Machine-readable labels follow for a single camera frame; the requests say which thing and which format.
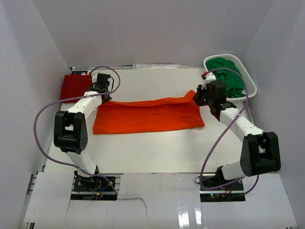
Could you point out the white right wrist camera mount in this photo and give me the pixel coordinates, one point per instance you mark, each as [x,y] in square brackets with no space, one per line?
[207,78]

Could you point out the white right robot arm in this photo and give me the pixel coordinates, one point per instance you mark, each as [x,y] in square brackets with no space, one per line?
[260,152]

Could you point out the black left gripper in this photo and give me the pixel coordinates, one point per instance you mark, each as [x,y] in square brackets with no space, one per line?
[109,98]

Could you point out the blue label sticker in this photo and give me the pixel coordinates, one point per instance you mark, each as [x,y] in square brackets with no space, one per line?
[80,72]

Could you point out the white plastic laundry basket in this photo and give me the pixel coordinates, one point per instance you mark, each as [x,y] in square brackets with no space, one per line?
[250,87]

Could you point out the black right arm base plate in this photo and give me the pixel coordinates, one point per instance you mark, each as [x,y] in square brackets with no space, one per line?
[230,193]

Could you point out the folded dark red t shirt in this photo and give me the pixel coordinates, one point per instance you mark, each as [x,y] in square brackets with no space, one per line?
[75,85]

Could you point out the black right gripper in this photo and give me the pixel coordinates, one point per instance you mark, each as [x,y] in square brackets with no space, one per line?
[197,97]

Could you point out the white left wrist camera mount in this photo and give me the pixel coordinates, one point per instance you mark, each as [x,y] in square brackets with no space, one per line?
[94,77]

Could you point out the green t shirt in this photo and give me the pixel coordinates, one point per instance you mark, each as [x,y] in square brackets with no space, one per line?
[234,84]

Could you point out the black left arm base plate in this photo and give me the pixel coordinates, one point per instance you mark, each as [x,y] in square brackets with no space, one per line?
[94,188]

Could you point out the orange t shirt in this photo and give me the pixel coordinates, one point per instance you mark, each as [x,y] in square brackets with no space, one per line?
[166,114]

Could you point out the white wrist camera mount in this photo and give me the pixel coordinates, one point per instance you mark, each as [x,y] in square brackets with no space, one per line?
[207,78]
[94,77]

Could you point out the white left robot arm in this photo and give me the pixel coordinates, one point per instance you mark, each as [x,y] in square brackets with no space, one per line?
[70,131]

